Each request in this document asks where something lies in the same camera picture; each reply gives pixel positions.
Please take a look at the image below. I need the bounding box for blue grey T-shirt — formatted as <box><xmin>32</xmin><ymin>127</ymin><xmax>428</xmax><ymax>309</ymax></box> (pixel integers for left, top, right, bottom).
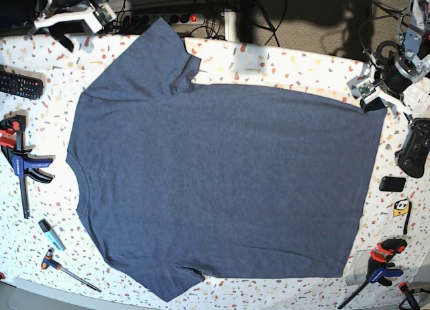
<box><xmin>67</xmin><ymin>20</ymin><xmax>386</xmax><ymax>301</ymax></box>

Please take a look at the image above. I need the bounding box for white paper sheet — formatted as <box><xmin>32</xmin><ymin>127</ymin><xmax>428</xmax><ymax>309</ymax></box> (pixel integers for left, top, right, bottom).
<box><xmin>403</xmin><ymin>85</ymin><xmax>430</xmax><ymax>118</ymax></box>

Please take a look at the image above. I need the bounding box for white table leg post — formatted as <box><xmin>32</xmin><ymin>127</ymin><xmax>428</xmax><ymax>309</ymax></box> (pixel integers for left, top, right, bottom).
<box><xmin>224</xmin><ymin>9</ymin><xmax>240</xmax><ymax>42</ymax></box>

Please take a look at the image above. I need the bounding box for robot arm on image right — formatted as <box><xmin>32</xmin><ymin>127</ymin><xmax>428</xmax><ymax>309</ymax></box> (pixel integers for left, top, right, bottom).
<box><xmin>348</xmin><ymin>0</ymin><xmax>429</xmax><ymax>120</ymax></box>

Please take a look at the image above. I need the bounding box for orange T-handle hex key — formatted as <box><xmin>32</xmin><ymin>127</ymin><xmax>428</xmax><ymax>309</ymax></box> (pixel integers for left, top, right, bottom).
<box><xmin>41</xmin><ymin>247</ymin><xmax>101</xmax><ymax>293</ymax></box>

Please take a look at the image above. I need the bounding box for blue black bar clamp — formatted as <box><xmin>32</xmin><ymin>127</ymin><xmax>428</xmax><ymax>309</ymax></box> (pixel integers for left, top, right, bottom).
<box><xmin>1</xmin><ymin>115</ymin><xmax>54</xmax><ymax>219</ymax></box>

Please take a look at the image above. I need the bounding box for black TV remote control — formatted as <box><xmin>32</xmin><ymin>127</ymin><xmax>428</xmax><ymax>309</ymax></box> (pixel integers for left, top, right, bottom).
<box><xmin>1</xmin><ymin>71</ymin><xmax>43</xmax><ymax>100</ymax></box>

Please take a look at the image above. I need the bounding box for white power strip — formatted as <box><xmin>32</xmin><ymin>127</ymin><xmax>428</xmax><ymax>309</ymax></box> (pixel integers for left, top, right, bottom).
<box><xmin>121</xmin><ymin>13</ymin><xmax>206</xmax><ymax>26</ymax></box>

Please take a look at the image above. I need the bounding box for light blue highlighter marker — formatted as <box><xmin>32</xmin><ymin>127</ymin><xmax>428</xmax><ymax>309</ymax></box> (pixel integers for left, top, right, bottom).
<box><xmin>38</xmin><ymin>219</ymin><xmax>66</xmax><ymax>251</ymax></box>

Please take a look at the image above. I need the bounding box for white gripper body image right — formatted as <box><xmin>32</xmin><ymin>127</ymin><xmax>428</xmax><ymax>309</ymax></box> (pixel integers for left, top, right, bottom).
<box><xmin>347</xmin><ymin>76</ymin><xmax>413</xmax><ymax>120</ymax></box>

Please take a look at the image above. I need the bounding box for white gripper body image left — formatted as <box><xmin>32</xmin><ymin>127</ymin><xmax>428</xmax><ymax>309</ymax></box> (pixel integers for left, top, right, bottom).
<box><xmin>34</xmin><ymin>3</ymin><xmax>116</xmax><ymax>33</ymax></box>

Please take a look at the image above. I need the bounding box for red black clamp corner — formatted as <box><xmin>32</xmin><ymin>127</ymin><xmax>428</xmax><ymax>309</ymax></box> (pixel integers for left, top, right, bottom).
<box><xmin>398</xmin><ymin>282</ymin><xmax>421</xmax><ymax>310</ymax></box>

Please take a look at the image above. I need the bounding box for small black box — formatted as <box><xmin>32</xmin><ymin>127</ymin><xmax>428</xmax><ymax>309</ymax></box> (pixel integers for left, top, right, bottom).
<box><xmin>379</xmin><ymin>176</ymin><xmax>406</xmax><ymax>192</ymax></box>

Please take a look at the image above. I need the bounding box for blue bar clamp right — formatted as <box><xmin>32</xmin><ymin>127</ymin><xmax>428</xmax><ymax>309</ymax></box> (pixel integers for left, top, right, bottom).
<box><xmin>337</xmin><ymin>238</ymin><xmax>407</xmax><ymax>309</ymax></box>

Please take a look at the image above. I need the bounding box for yellow tag with black strap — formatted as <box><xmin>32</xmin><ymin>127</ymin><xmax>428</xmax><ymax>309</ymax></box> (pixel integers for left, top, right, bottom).
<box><xmin>393</xmin><ymin>198</ymin><xmax>412</xmax><ymax>235</ymax></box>

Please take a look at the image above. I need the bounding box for black game controller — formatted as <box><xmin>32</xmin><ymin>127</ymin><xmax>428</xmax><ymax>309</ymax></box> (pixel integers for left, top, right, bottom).
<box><xmin>395</xmin><ymin>118</ymin><xmax>429</xmax><ymax>179</ymax></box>

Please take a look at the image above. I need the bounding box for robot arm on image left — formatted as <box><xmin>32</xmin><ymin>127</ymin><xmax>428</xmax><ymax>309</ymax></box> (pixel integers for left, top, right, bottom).
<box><xmin>28</xmin><ymin>0</ymin><xmax>116</xmax><ymax>52</ymax></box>

